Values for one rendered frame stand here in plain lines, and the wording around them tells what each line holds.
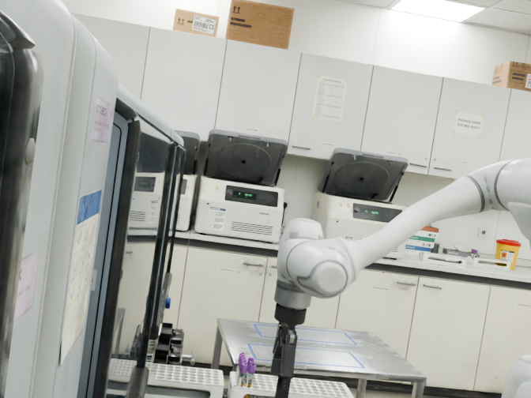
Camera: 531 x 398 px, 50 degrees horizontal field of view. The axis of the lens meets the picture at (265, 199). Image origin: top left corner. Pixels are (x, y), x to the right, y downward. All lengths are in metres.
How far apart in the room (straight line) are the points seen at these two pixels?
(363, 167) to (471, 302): 1.16
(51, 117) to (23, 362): 0.10
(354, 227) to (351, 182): 0.51
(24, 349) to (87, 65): 0.14
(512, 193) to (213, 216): 2.50
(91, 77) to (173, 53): 3.68
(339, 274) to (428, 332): 2.97
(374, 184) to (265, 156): 0.84
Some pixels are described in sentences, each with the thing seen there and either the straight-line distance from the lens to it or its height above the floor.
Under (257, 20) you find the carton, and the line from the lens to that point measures 4.11.
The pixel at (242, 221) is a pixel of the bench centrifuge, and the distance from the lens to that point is 3.68.
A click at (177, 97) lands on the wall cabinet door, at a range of 3.96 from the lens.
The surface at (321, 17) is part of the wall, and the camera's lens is 4.49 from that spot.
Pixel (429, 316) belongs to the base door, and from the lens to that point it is 4.08.
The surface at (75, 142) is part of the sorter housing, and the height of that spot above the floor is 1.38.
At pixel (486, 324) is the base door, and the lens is 4.27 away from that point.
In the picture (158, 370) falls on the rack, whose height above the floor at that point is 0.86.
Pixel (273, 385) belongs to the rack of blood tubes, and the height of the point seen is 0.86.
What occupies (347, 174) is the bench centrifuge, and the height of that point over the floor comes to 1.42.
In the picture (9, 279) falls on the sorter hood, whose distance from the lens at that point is 0.17.
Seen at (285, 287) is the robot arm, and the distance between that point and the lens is 1.37.
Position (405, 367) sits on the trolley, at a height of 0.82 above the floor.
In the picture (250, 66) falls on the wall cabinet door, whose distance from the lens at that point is 4.00.
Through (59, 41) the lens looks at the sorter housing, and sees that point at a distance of 0.25.
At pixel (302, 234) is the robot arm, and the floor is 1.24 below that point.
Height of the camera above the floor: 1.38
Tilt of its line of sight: 3 degrees down
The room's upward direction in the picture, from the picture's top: 8 degrees clockwise
